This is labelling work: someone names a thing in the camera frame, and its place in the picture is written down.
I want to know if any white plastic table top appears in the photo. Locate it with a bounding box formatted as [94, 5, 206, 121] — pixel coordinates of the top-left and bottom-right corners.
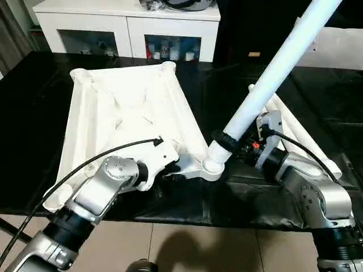
[42, 61, 225, 213]

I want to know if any dark robot foot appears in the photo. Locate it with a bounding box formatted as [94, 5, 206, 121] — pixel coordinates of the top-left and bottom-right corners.
[126, 257, 157, 272]

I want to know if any white printed bottle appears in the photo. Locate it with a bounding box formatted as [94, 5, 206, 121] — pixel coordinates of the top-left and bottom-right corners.
[160, 39, 170, 59]

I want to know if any black sofa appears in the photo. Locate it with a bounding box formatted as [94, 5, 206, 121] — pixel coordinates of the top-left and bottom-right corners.
[212, 0, 363, 67]

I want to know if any light grey pillow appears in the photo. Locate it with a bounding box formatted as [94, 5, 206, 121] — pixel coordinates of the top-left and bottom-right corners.
[294, 16, 363, 69]

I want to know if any black work mat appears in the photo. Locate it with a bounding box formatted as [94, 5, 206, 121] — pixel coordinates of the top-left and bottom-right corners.
[0, 50, 363, 233]

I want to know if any white cabinet with glass doors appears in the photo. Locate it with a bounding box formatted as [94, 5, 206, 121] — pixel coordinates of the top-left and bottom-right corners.
[32, 0, 221, 62]

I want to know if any grey curtain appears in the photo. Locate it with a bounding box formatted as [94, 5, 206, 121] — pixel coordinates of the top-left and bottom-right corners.
[0, 0, 36, 74]

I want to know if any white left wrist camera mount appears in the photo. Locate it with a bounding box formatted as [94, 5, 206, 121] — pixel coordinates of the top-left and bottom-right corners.
[135, 134, 182, 191]

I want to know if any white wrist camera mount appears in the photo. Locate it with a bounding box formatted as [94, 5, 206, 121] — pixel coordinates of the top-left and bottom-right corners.
[135, 134, 182, 191]
[255, 110, 284, 169]

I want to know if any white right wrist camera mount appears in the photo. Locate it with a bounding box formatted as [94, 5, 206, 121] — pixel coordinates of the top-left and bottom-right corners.
[255, 110, 284, 169]

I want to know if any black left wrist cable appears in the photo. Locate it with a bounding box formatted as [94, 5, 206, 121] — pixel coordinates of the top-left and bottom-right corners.
[0, 136, 165, 256]

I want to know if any black table frame leg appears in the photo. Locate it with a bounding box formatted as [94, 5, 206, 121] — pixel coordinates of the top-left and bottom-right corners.
[0, 218, 29, 241]

